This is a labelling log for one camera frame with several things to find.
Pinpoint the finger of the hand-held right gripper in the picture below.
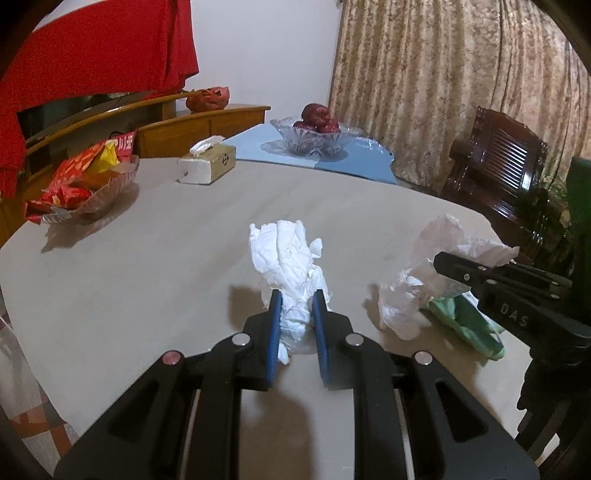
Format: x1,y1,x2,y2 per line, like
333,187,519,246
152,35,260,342
433,251,573,301

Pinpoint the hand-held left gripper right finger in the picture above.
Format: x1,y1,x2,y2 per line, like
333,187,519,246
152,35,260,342
311,290,541,480

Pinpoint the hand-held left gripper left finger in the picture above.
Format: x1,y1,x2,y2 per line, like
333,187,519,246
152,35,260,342
54,290,283,480

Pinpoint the green wrapper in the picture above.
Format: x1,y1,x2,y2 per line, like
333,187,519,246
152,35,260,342
427,293,507,361

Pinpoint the pale pink bag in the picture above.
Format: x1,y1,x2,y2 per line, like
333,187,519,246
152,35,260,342
365,213,520,341

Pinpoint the white tissue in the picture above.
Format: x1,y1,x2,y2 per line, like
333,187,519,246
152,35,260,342
248,219,334,366

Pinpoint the dark wooden armchair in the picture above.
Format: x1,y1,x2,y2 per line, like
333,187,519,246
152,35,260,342
441,106,573,278

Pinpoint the beige tissue box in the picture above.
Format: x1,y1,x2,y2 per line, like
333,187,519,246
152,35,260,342
178,135,237,186

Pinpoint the blue tablecloth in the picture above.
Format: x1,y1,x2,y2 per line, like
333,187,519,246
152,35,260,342
233,122,398,186

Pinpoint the glass fruit bowl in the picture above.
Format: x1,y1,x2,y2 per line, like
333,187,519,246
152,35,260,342
270,117,363,162

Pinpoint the beige patterned curtain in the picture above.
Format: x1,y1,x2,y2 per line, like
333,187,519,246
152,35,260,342
328,0,591,195

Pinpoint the glass snack tray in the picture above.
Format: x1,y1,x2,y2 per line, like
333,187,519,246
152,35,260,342
25,154,140,227

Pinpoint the wooden television cabinet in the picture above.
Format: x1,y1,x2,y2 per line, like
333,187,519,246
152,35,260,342
0,90,271,250

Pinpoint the red plastic bag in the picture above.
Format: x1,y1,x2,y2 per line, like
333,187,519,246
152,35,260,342
185,85,230,113

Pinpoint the pile of red snack packets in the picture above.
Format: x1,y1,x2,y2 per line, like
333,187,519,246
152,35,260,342
25,129,138,224

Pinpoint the black television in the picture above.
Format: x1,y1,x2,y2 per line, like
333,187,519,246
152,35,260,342
16,90,153,144

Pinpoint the red cloth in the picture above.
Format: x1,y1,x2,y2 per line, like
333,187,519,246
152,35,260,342
0,0,200,199

